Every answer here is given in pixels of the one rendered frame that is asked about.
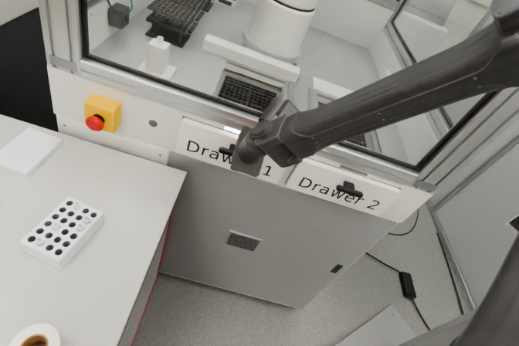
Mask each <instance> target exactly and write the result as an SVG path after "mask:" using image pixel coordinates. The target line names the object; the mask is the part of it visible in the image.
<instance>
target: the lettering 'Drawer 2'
mask: <svg viewBox="0 0 519 346"><path fill-rule="evenodd" d="M304 179H307V180H309V181H310V184H309V185H308V186H302V185H301V183H302V182H303V180H304ZM311 184H312V181H311V180H310V179H308V178H305V177H303V179H302V180H301V182H300V184H299V185H298V186H300V187H304V188H308V187H310V186H311ZM323 188H327V190H326V189H321V190H320V191H319V192H320V193H322V194H324V193H325V195H326V194H327V193H328V192H329V188H328V187H324V186H323ZM322 190H325V191H326V192H321V191H322ZM337 193H338V196H337V198H340V197H341V196H342V195H344V194H345V193H343V194H342V195H340V192H339V191H338V192H337ZM337 193H335V194H334V190H333V192H332V195H331V196H332V197H333V196H335V195H336V194H337ZM339 195H340V196H339ZM348 196H352V197H353V198H349V197H348ZM346 198H349V199H352V200H354V196H353V195H347V196H346V197H345V198H344V200H345V201H346V202H352V201H348V200H347V199H346ZM373 202H377V203H378V204H377V205H379V204H380V202H379V201H376V200H373ZM377 205H371V206H367V208H369V209H373V208H370V207H372V206H377ZM373 210H374V209H373Z"/></svg>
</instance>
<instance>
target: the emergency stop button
mask: <svg viewBox="0 0 519 346"><path fill-rule="evenodd" d="M86 125H87V126H88V128H89V129H91V130H92V131H101V130H102V129H103V127H104V125H103V121H102V120H101V119H100V118H98V117H95V116H90V117H88V118H87V119H86Z"/></svg>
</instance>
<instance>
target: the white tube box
mask: <svg viewBox="0 0 519 346"><path fill-rule="evenodd" d="M75 202H80V204H81V208H80V209H78V210H76V209H75V208H74V203H75ZM86 216H89V217H90V224H88V225H86V224H84V221H83V219H84V218H85V217H86ZM54 222H58V223H59V225H60V229H59V230H57V231H54V230H53V223H54ZM80 223H82V224H83V225H84V230H83V231H82V232H78V231H77V225H78V224H80ZM102 224H103V212H101V211H99V210H97V209H95V208H93V207H91V206H89V205H87V204H85V203H83V202H81V201H79V200H77V199H75V198H73V197H71V196H69V197H67V198H66V199H65V200H64V201H63V202H62V203H61V204H59V205H58V206H57V207H56V208H55V209H54V210H53V211H52V212H51V213H49V214H48V215H47V217H45V218H44V220H42V221H41V222H40V223H39V224H38V225H37V226H36V227H35V228H34V229H32V230H31V231H30V232H29V233H28V234H27V235H26V236H25V237H24V238H22V239H21V240H20V241H19V244H20V246H21V248H22V251H23V252H24V253H27V254H29V255H30V256H33V257H35V258H36V259H38V260H41V261H43V262H44V263H47V264H49V265H50V266H53V267H55V268H57V269H59V270H62V268H63V267H64V266H65V265H66V264H67V263H68V262H69V261H70V260H71V259H72V258H73V257H74V255H75V254H76V253H77V252H78V251H79V250H80V248H81V247H82V246H83V245H84V244H85V243H86V241H87V240H88V239H89V238H90V237H91V236H92V235H93V234H94V233H95V232H96V231H97V230H98V228H99V227H100V226H101V225H102ZM38 238H44V241H45V244H44V245H43V246H37V244H36V240H37V239H38Z"/></svg>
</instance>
